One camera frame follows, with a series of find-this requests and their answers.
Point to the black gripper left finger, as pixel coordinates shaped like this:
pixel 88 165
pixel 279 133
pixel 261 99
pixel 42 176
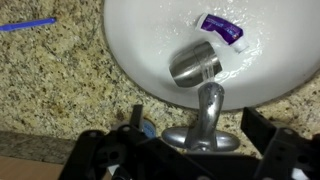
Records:
pixel 113 156

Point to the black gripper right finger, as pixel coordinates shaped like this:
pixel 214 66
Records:
pixel 286 153

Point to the white oval sink basin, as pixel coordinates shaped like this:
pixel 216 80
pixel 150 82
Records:
pixel 150 40

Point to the purple toothpaste tube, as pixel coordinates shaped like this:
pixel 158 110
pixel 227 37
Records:
pixel 221 30

